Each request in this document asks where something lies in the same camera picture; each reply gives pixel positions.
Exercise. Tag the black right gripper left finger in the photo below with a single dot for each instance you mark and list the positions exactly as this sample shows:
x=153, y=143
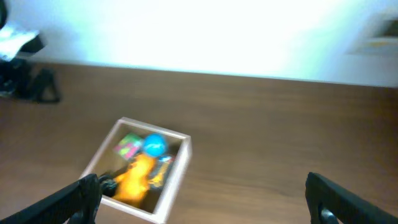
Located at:
x=75, y=203

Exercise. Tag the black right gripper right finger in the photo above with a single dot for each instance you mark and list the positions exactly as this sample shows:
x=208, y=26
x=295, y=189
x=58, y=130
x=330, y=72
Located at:
x=329, y=202

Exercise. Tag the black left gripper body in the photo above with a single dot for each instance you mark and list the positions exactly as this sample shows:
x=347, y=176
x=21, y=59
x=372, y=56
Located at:
x=15, y=74

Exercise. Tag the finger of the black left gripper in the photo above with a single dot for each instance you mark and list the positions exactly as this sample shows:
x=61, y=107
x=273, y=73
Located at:
x=45, y=80

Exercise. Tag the orange plush toy figure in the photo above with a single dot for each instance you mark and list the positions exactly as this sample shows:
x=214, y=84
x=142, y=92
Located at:
x=133, y=185

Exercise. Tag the pastel rubiks cube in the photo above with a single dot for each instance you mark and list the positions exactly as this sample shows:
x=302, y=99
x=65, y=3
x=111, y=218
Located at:
x=129, y=146

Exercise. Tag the red grey toy car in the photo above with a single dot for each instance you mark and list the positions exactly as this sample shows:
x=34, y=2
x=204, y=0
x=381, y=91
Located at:
x=160, y=173

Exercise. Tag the blue ball with face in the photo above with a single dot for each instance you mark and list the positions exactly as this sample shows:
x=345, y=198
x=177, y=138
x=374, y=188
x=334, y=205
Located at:
x=155, y=145

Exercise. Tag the black round spinner toy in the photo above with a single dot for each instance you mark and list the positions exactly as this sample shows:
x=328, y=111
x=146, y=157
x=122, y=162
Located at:
x=108, y=185

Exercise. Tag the white open cardboard box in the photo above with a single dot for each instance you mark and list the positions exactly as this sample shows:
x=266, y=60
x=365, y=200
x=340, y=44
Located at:
x=106, y=160

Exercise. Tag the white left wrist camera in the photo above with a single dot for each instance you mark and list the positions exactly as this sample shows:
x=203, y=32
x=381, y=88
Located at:
x=13, y=37

